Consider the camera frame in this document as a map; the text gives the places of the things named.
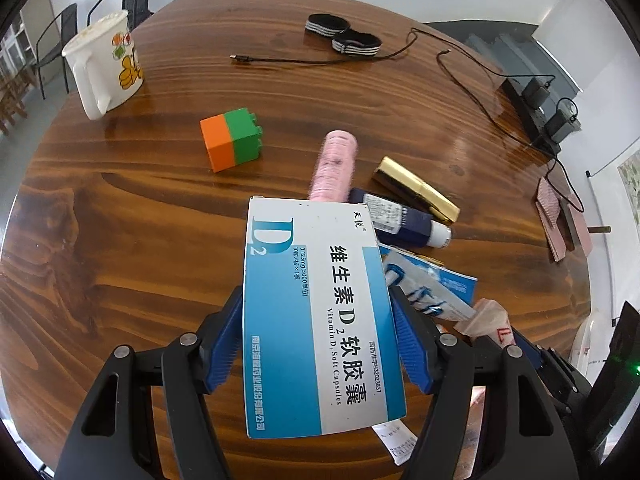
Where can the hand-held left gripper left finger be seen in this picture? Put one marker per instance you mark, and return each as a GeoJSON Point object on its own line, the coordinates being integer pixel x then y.
{"type": "Point", "coordinates": [227, 341]}

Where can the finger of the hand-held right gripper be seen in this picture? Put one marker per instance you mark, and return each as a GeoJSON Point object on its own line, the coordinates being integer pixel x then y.
{"type": "Point", "coordinates": [542, 365]}

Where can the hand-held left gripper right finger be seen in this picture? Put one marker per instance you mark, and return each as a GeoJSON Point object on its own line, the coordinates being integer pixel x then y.
{"type": "Point", "coordinates": [411, 341]}

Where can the blue snack wrapper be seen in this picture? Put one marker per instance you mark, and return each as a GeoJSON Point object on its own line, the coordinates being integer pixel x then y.
{"type": "Point", "coordinates": [440, 285]}

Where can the blue and white medicine box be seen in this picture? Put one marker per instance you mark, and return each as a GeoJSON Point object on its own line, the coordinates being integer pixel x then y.
{"type": "Point", "coordinates": [320, 310]}

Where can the dark blue tube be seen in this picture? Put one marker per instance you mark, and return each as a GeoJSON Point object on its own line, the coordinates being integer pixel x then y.
{"type": "Point", "coordinates": [400, 220]}

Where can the wooden desktop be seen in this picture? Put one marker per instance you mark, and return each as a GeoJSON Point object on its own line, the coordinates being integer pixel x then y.
{"type": "Point", "coordinates": [150, 210]}

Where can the crumpled pale wrapper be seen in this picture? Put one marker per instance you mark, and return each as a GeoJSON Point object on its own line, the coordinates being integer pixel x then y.
{"type": "Point", "coordinates": [487, 320]}

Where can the gold lipstick box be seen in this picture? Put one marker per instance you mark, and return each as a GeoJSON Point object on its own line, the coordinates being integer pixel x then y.
{"type": "Point", "coordinates": [415, 187]}

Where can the pink hair roller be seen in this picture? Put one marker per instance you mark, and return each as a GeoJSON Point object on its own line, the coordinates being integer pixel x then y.
{"type": "Point", "coordinates": [332, 167]}

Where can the orange and green toy block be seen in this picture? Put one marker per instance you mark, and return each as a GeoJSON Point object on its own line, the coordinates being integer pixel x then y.
{"type": "Point", "coordinates": [231, 137]}

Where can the black charger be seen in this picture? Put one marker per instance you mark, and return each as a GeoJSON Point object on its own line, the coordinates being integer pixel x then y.
{"type": "Point", "coordinates": [562, 122]}
{"type": "Point", "coordinates": [536, 94]}

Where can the black power strip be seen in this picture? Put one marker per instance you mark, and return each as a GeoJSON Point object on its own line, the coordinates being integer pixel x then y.
{"type": "Point", "coordinates": [525, 110]}

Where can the white cartoon mug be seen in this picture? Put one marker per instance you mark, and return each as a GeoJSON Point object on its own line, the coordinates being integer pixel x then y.
{"type": "Point", "coordinates": [100, 70]}

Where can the black striped elastic band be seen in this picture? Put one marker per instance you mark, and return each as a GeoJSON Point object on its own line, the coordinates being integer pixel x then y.
{"type": "Point", "coordinates": [326, 25]}
{"type": "Point", "coordinates": [357, 46]}

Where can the wooden stool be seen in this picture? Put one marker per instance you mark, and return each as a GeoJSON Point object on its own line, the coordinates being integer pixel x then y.
{"type": "Point", "coordinates": [10, 105]}

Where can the wall picture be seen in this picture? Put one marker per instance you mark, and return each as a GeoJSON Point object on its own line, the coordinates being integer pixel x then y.
{"type": "Point", "coordinates": [631, 175]}

